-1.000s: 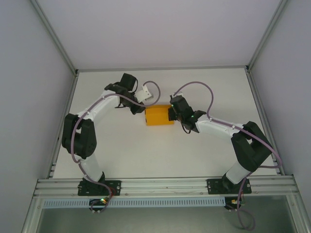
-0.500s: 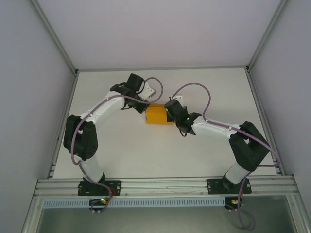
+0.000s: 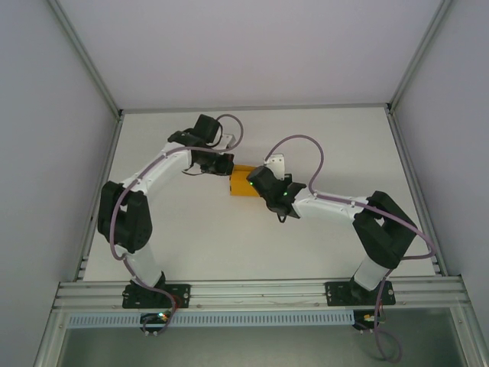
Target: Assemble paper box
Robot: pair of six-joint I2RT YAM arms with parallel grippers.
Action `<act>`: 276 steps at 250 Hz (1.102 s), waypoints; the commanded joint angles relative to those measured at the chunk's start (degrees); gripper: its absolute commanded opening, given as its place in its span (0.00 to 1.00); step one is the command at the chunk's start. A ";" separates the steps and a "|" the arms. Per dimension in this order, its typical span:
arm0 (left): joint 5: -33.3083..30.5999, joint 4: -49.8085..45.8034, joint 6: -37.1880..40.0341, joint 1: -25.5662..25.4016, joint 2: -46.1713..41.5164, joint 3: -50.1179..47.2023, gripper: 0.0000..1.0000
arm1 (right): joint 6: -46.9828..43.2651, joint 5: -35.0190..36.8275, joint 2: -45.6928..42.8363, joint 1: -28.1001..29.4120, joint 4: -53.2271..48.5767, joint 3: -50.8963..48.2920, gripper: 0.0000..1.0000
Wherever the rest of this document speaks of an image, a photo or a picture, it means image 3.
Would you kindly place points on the grey metal panel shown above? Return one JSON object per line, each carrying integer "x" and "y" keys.
{"x": 248, "y": 348}

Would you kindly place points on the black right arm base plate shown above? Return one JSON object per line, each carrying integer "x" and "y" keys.
{"x": 336, "y": 294}

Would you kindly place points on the orange paper box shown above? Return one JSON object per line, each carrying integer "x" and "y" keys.
{"x": 240, "y": 183}

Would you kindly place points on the aluminium frame post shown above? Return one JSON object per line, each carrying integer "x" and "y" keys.
{"x": 421, "y": 53}
{"x": 88, "y": 61}

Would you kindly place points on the aluminium frame leg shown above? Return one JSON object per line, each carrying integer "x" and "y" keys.
{"x": 471, "y": 336}
{"x": 49, "y": 340}

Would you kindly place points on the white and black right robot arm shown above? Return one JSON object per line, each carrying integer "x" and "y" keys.
{"x": 324, "y": 206}

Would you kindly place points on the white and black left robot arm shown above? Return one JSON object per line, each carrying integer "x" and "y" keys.
{"x": 164, "y": 168}

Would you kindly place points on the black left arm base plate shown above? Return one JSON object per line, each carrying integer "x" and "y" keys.
{"x": 179, "y": 296}

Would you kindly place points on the small electronics board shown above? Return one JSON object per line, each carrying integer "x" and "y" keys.
{"x": 366, "y": 317}
{"x": 153, "y": 317}

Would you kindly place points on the aluminium table edge rail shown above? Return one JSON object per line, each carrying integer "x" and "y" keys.
{"x": 408, "y": 172}
{"x": 108, "y": 153}
{"x": 252, "y": 108}

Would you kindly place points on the long aluminium mounting rail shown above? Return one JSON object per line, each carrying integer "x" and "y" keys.
{"x": 260, "y": 294}

